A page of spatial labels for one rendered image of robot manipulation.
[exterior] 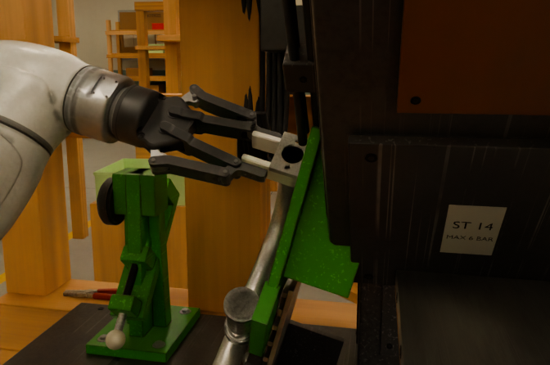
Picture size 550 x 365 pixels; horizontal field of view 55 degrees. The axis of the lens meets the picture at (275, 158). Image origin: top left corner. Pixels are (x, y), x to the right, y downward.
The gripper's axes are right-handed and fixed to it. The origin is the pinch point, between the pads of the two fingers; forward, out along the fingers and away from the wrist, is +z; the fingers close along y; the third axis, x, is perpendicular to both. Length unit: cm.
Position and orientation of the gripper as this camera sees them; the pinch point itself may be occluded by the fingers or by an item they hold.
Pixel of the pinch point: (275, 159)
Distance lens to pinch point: 63.9
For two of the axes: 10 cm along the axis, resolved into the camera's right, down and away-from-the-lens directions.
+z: 9.4, 2.9, -1.5
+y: 3.3, -8.0, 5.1
